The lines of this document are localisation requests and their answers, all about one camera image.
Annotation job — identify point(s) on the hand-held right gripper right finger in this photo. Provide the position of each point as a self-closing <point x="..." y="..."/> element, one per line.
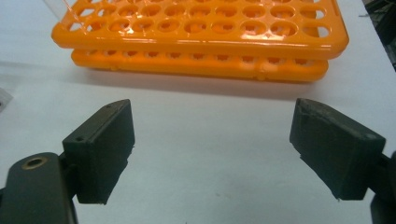
<point x="336" y="149"/>

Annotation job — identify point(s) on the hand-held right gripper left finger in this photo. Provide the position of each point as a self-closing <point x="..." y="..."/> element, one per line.
<point x="102" y="149"/>

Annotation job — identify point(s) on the orange plastic test tube rack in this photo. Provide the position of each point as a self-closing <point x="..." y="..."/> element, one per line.
<point x="199" y="49"/>

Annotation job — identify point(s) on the black metal stand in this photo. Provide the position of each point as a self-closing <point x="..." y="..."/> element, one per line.
<point x="383" y="25"/>

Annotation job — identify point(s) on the clear glass test tube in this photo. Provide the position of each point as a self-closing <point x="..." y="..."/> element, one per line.
<point x="67" y="12"/>

